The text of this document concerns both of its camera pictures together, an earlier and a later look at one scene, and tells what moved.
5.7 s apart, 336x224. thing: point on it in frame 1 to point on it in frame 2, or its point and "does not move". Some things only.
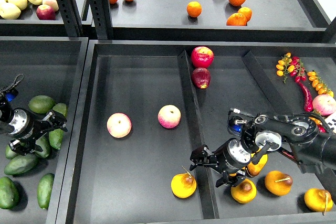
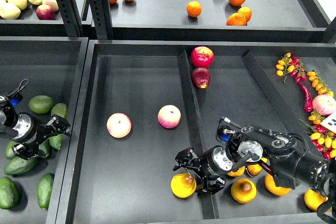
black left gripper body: x=24 y=125 does not move
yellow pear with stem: x=183 y=185 does not move
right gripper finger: x=201 y=156 to x=186 y=158
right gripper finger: x=230 y=179 to x=212 y=184
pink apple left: x=119 y=125 does not move
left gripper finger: x=55 y=120 to x=57 y=125
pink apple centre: x=169 y=116 does not move
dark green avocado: x=9 y=194 does not move
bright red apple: x=202 y=57 does not move
